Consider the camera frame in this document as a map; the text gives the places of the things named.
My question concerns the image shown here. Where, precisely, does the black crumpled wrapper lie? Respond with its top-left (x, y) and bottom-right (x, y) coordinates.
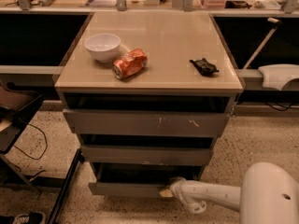
top-left (190, 58), bottom-right (219, 77)

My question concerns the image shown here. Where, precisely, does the white bowl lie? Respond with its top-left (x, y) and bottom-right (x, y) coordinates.
top-left (84, 34), bottom-right (121, 63)

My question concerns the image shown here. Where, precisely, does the grey top drawer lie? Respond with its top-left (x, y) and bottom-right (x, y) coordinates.
top-left (64, 109), bottom-right (229, 137)

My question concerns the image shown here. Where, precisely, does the black white sneaker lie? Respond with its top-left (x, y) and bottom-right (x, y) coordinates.
top-left (0, 212), bottom-right (46, 224)

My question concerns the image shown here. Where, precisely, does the grey drawer cabinet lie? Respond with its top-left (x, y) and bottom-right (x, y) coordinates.
top-left (53, 10), bottom-right (245, 191)

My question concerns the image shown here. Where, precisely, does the grey middle drawer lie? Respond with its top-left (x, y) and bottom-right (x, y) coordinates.
top-left (80, 146), bottom-right (213, 166)

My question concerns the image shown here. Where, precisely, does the white rod with cap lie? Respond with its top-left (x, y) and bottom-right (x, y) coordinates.
top-left (243, 17), bottom-right (282, 69)

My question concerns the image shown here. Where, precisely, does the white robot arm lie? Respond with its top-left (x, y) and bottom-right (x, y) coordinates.
top-left (159, 162), bottom-right (299, 224)

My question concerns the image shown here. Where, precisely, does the black floor cable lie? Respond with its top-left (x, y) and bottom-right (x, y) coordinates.
top-left (12, 121), bottom-right (49, 161)

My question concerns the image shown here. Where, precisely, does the grey bottom drawer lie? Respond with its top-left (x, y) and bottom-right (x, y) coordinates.
top-left (89, 163), bottom-right (203, 198)

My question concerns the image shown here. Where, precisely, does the black cable under shelf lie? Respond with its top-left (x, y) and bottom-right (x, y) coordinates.
top-left (264, 102), bottom-right (295, 112)

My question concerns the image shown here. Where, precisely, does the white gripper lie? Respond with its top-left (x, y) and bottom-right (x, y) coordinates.
top-left (159, 177), bottom-right (206, 215)

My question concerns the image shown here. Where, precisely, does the dark cart on left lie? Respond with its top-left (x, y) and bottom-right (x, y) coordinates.
top-left (0, 85), bottom-right (83, 224)

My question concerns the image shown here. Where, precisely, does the crushed orange soda can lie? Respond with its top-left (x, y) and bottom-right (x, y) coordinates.
top-left (112, 49), bottom-right (148, 79)

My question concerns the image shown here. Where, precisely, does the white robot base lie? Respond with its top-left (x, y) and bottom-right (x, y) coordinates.
top-left (258, 63), bottom-right (299, 91)

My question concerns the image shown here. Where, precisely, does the grey drawer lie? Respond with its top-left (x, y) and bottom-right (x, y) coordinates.
top-left (89, 163), bottom-right (203, 198)
top-left (64, 109), bottom-right (229, 137)
top-left (80, 146), bottom-right (213, 166)

